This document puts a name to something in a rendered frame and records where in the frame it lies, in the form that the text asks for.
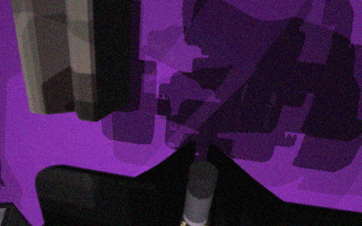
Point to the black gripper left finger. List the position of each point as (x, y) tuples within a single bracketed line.
[(155, 197)]

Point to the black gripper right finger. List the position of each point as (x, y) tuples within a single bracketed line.
[(239, 200)]

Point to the grey cylinder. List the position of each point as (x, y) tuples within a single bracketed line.
[(200, 191)]

